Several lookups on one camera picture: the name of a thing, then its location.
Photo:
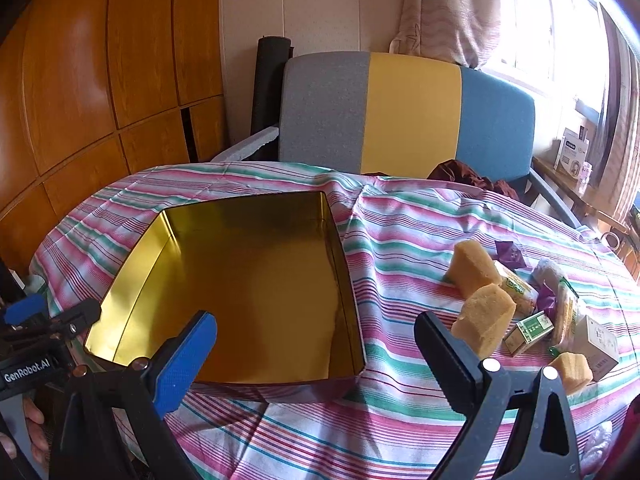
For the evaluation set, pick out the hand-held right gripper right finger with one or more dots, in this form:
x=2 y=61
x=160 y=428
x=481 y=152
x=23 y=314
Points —
x=445 y=355

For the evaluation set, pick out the clear biscuit pack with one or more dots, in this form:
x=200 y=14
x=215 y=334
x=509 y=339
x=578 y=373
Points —
x=565 y=315

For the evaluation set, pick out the grey yellow blue chair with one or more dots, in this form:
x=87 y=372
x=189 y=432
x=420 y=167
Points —
x=410 y=110

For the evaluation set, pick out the white carton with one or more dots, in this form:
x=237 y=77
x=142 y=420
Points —
x=572 y=155

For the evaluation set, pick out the tied patterned curtain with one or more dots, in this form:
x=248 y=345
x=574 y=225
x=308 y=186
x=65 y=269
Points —
x=445 y=10

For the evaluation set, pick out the pink plastic container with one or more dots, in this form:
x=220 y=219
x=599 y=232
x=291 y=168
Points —
x=584 y=175

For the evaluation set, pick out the white cardboard box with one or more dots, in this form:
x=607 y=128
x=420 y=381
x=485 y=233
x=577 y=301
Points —
x=597 y=347

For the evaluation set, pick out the wooden wardrobe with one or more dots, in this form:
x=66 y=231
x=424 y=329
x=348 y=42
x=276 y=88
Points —
x=100 y=60

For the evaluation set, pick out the striped curtain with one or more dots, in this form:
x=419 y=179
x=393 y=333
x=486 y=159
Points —
x=625 y=135

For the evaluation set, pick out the gold tin box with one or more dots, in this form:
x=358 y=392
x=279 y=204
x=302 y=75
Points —
x=250 y=285

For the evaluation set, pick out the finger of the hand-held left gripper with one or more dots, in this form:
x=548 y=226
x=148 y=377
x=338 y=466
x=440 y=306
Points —
x=25 y=309
x=80 y=314

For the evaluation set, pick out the black foam roll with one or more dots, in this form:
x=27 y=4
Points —
x=270 y=85

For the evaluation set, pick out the dark red cloth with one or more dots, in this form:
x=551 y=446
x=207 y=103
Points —
x=460 y=172

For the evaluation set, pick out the striped tablecloth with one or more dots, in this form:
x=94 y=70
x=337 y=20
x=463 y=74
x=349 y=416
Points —
x=400 y=240

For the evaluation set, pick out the person's left hand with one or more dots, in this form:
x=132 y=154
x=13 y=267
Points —
x=36 y=425

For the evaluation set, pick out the yellow sponge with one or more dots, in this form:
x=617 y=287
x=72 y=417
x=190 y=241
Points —
x=570 y=371
x=472 y=267
x=487 y=322

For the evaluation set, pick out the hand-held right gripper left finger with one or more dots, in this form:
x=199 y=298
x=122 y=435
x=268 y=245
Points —
x=185 y=365

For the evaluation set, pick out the wooden side table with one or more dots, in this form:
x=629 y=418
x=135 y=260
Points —
x=555 y=174

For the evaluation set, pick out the purple snack packet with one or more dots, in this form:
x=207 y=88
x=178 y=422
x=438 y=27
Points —
x=545 y=302
x=510 y=255

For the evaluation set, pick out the beige sock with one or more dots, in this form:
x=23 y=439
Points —
x=547 y=272

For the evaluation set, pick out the small dark-printed carton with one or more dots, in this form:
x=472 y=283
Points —
x=586 y=132

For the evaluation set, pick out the window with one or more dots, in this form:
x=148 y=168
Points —
x=540 y=25

